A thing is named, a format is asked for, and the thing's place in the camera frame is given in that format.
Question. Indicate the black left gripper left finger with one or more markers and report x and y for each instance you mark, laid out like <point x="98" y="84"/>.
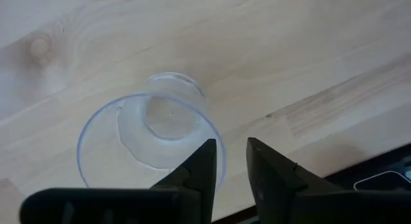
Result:
<point x="192" y="185"/>

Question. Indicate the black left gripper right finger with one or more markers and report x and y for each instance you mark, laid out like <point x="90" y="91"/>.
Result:
<point x="276" y="185"/>

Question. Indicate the clear plastic mug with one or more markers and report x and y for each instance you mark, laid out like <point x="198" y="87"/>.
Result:
<point x="167" y="121"/>

